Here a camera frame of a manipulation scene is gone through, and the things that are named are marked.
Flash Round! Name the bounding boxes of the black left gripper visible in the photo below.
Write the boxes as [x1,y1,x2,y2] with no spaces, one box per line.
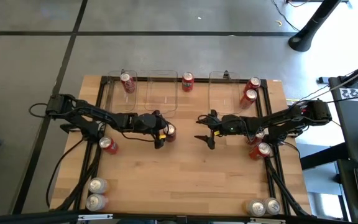
[134,109,177,150]

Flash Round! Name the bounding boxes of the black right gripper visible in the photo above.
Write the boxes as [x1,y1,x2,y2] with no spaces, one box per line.
[193,109,247,149]

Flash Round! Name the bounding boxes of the red Fanta can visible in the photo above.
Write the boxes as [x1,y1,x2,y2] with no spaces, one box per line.
[99,136,119,156]
[181,72,195,93]
[239,89,258,110]
[163,123,177,143]

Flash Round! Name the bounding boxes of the red Coca-Cola can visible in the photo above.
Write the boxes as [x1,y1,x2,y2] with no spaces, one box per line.
[244,76,262,93]
[119,72,136,94]
[249,142,272,161]
[247,130,266,146]

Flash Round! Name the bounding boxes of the pale orange soda can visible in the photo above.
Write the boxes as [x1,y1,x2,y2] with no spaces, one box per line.
[246,198,267,218]
[88,177,109,195]
[85,193,109,212]
[263,197,282,216]

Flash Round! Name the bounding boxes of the clear plastic bin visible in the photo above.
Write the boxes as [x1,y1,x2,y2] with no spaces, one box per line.
[106,70,139,113]
[208,70,242,115]
[144,69,179,118]

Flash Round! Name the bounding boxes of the black diagonal strut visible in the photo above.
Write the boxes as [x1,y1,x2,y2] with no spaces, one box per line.
[300,142,349,171]

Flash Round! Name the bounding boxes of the black stand pole with base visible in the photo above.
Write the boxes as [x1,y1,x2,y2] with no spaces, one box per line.
[287,0,343,53]

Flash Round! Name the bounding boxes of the black side desk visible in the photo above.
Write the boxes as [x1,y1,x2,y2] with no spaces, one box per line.
[328,76,358,224]

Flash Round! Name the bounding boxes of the black rig crossbar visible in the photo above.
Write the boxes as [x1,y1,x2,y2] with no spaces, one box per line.
[0,210,358,224]

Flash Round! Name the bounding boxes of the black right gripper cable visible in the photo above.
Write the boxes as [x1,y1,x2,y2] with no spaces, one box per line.
[196,114,213,124]

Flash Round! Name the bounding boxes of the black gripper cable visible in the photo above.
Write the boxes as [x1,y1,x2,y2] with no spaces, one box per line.
[121,129,157,143]
[196,114,213,124]

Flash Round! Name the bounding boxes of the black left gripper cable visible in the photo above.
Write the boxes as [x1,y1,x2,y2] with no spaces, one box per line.
[121,129,157,143]

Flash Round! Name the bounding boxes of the black aluminium table frame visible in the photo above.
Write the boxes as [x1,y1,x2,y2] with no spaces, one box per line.
[59,75,313,218]

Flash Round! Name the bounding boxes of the silver bracket plate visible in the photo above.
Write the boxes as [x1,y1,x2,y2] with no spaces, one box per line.
[77,213,114,222]
[249,217,287,224]

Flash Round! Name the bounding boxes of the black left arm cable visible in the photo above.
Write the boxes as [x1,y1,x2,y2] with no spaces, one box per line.
[28,102,48,119]

